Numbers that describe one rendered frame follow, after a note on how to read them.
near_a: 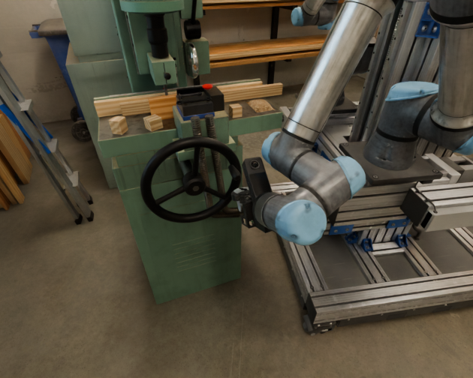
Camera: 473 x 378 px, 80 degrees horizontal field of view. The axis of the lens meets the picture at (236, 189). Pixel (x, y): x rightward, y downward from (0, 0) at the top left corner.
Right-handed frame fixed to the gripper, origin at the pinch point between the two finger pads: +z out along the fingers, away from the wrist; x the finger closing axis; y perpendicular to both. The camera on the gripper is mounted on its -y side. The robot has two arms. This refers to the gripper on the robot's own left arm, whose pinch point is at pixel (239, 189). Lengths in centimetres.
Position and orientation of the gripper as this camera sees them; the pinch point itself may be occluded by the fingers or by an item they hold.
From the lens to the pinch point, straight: 78.8
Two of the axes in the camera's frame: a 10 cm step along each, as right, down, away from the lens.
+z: -3.0, -1.1, 9.5
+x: 9.4, -2.1, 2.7
